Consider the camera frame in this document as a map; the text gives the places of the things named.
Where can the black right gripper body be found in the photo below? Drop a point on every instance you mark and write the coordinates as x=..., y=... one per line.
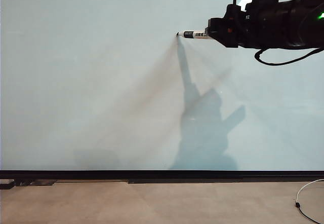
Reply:
x=240, y=29

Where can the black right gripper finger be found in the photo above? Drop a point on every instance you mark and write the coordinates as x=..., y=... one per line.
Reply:
x=217, y=26
x=225, y=40

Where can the white whiteboard marker pen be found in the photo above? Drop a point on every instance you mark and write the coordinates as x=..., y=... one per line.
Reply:
x=192, y=34

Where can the black whiteboard pen tray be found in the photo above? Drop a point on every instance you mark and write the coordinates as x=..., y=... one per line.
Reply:
x=202, y=181

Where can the black whiteboard stand foot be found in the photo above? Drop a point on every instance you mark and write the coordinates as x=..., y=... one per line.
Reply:
x=6, y=186

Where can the large whiteboard with black frame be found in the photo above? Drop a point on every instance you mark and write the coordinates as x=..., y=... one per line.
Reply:
x=76, y=82

